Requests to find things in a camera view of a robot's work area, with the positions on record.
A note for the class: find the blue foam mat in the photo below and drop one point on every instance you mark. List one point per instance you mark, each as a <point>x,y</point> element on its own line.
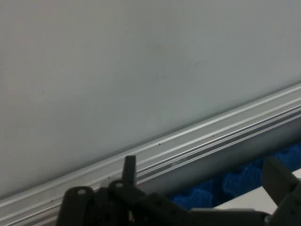
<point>237,181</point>

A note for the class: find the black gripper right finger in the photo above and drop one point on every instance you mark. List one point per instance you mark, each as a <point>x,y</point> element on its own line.
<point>287,193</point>

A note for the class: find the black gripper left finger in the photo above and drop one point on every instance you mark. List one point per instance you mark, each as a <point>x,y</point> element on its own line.
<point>122,204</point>

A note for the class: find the aluminium frame rail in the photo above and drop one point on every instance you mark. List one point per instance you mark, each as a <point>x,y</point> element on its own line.
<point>211,143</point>

